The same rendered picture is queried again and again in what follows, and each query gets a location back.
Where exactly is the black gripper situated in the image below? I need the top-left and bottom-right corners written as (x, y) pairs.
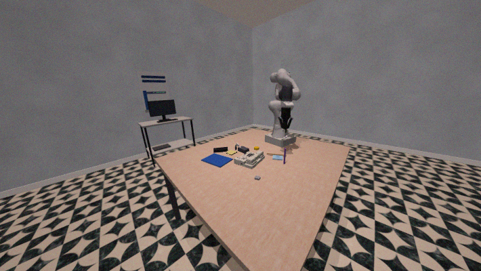
top-left (279, 108), bottom-right (293, 137)

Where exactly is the beige desk phone body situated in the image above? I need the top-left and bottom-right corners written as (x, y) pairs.
top-left (234, 152), bottom-right (265, 169)

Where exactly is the beige telephone handset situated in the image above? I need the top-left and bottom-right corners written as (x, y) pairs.
top-left (247, 150), bottom-right (264, 163)

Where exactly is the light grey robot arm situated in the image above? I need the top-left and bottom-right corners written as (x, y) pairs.
top-left (268, 68), bottom-right (301, 138)

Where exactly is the light blue sticky note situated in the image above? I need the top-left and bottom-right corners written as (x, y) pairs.
top-left (272, 155), bottom-right (283, 161)

